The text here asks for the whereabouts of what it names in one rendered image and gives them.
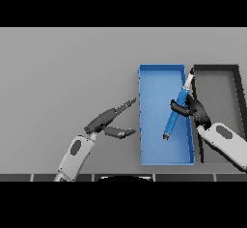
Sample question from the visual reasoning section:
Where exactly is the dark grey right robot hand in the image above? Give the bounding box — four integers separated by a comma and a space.
170, 93, 212, 129

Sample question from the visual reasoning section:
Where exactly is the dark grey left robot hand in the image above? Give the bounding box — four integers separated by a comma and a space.
83, 97, 138, 140

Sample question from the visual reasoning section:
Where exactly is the blue bin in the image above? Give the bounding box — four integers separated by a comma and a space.
138, 63, 196, 166

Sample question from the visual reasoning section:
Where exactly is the blue pipe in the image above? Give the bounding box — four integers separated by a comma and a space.
162, 68, 196, 141

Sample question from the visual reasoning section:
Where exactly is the dark grey bin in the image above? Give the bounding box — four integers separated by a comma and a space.
190, 64, 247, 164

